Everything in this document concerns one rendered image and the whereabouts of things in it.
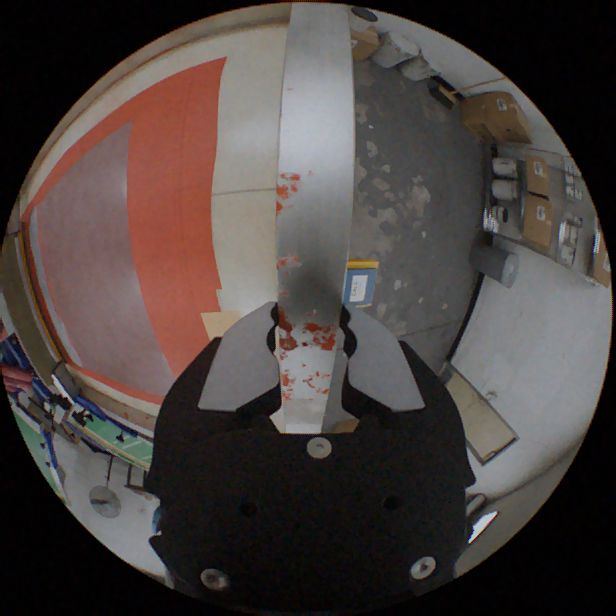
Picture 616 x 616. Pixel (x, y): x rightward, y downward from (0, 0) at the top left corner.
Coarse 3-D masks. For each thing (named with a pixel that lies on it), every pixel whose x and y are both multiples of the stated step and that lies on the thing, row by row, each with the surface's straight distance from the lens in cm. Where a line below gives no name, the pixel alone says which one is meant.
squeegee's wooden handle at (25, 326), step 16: (0, 256) 58; (16, 256) 58; (0, 272) 57; (16, 272) 58; (0, 288) 58; (16, 288) 58; (16, 304) 58; (16, 320) 58; (32, 320) 59; (32, 336) 59; (32, 352) 59; (48, 352) 61; (48, 368) 61; (48, 384) 62
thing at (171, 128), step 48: (144, 96) 24; (192, 96) 19; (96, 144) 28; (144, 144) 20; (192, 144) 17; (48, 192) 42; (96, 192) 25; (144, 192) 19; (192, 192) 16; (48, 240) 42; (96, 240) 26; (144, 240) 19; (192, 240) 16; (96, 288) 28; (144, 288) 21; (192, 288) 17
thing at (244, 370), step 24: (264, 312) 11; (240, 336) 9; (264, 336) 9; (216, 360) 8; (240, 360) 8; (264, 360) 8; (216, 384) 7; (240, 384) 7; (264, 384) 7; (216, 408) 7; (240, 408) 6; (264, 408) 7
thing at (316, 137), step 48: (144, 48) 27; (288, 48) 15; (336, 48) 15; (96, 96) 34; (288, 96) 12; (336, 96) 12; (48, 144) 45; (288, 144) 11; (336, 144) 11; (288, 192) 10; (336, 192) 10; (288, 240) 10; (336, 240) 10; (288, 288) 11; (336, 288) 11; (288, 336) 12; (336, 336) 13; (288, 384) 16; (144, 432) 46; (288, 432) 23
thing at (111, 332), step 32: (64, 320) 47; (96, 320) 32; (128, 320) 25; (160, 320) 21; (192, 320) 19; (64, 352) 63; (96, 352) 40; (128, 352) 30; (160, 352) 25; (192, 352) 21; (128, 384) 39; (160, 384) 30
